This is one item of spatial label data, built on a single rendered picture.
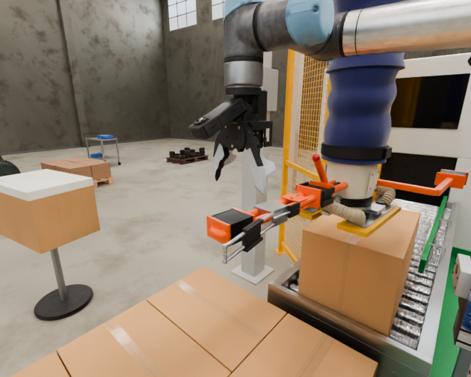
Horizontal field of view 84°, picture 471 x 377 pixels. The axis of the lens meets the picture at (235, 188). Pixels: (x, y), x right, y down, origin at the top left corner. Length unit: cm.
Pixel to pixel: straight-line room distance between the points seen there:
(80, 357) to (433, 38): 142
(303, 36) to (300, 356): 111
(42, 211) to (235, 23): 169
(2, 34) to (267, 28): 1216
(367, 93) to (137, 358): 126
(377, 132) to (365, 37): 46
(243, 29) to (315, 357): 114
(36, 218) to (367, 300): 183
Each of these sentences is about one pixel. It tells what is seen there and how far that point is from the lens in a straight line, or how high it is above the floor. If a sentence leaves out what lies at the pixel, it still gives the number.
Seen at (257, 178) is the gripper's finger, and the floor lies 135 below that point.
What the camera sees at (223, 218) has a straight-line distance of 58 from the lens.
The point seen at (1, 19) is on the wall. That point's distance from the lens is 1262.
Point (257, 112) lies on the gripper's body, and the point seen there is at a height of 147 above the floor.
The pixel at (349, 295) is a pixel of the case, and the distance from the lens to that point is 132.
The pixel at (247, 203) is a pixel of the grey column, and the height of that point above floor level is 70.
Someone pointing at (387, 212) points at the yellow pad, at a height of 111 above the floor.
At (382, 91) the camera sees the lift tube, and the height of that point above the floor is 153.
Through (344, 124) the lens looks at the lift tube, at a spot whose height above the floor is 143.
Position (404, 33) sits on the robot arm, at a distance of 55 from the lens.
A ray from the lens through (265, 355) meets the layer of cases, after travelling 124.
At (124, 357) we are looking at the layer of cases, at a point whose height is 54.
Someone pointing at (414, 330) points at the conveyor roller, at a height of 54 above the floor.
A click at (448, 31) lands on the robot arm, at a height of 158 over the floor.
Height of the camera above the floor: 147
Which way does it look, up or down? 16 degrees down
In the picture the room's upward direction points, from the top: straight up
